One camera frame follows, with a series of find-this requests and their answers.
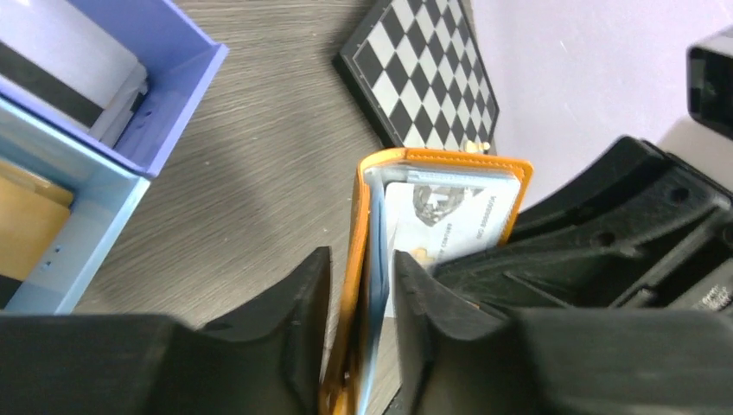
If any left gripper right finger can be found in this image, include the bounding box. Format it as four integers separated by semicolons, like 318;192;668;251
394;252;516;414

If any black white checkerboard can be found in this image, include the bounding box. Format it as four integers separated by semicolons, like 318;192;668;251
334;0;500;154

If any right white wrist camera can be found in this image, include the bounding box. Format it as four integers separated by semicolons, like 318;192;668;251
686;26;732;140

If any white silver credit card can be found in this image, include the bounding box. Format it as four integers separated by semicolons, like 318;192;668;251
378;179;520;317

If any orange leather card holder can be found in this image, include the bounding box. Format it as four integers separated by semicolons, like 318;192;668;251
319;147;533;414

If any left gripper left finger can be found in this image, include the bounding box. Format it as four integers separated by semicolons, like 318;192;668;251
197;246;331;414

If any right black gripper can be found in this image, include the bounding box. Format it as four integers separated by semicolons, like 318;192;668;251
433;137;732;310

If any blue purple three-drawer organizer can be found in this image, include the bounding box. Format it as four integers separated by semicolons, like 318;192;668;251
1;1;228;314

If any yellow item in blue drawer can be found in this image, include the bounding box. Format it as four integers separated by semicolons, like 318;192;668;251
1;159;74;282

